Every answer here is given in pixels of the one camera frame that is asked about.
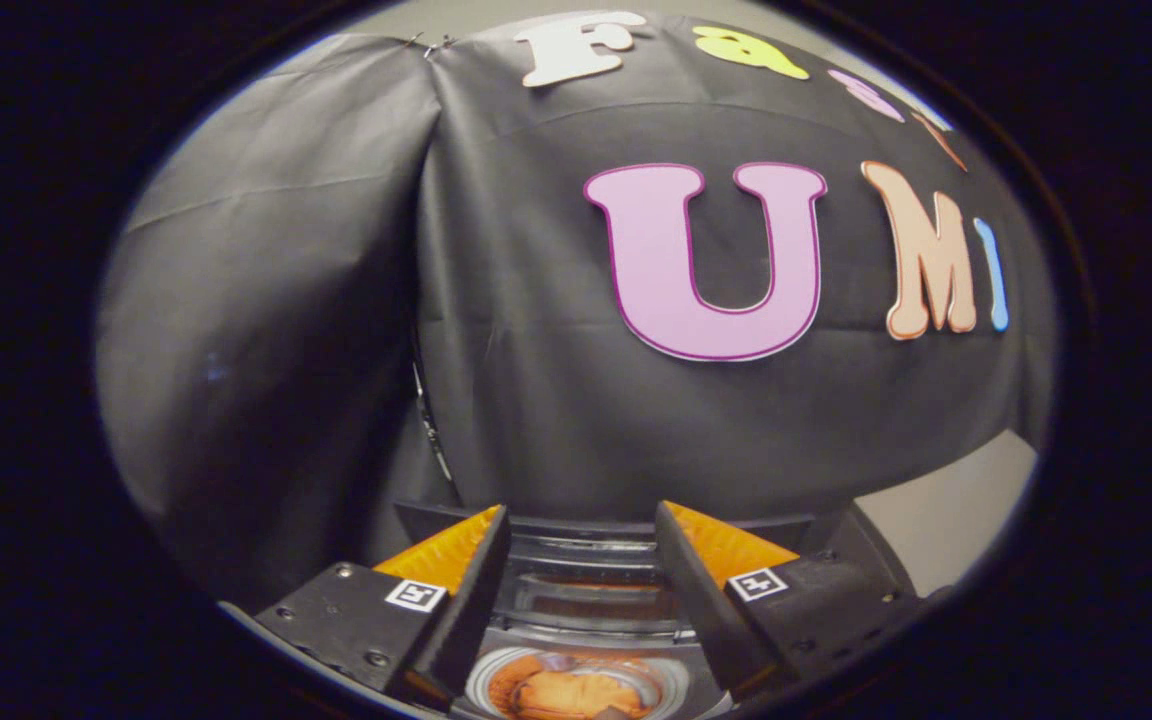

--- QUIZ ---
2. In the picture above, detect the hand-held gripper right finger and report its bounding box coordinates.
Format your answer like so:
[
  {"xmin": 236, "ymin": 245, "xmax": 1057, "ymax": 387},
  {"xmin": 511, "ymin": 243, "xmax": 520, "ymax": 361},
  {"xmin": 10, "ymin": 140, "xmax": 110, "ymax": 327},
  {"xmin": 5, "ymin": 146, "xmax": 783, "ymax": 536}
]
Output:
[{"xmin": 654, "ymin": 500, "xmax": 927, "ymax": 701}]

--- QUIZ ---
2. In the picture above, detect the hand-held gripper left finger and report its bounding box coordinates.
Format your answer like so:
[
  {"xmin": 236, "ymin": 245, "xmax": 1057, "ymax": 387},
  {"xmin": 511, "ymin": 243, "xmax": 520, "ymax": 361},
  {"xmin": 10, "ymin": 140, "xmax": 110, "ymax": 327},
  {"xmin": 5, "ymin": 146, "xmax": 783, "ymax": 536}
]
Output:
[{"xmin": 256, "ymin": 503, "xmax": 512, "ymax": 706}]

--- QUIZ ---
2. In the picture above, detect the orange polo shirt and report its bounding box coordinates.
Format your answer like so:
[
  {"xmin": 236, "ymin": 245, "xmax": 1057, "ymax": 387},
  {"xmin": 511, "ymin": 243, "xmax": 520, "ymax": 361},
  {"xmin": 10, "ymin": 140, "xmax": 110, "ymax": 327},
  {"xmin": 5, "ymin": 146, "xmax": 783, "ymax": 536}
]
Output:
[{"xmin": 509, "ymin": 665, "xmax": 664, "ymax": 720}]

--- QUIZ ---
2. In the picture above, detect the black backdrop cloth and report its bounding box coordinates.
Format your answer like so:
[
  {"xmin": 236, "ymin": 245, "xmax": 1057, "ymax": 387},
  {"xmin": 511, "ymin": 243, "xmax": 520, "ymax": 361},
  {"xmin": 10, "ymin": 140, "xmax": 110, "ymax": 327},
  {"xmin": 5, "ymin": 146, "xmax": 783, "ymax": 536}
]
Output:
[{"xmin": 96, "ymin": 10, "xmax": 1057, "ymax": 611}]

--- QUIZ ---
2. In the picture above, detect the beige cabinet with dark frame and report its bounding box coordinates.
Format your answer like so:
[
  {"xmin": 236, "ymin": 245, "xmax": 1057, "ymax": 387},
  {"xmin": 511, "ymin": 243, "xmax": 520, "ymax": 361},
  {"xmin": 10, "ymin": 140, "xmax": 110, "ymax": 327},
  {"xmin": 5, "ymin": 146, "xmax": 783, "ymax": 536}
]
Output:
[{"xmin": 854, "ymin": 430, "xmax": 1039, "ymax": 598}]

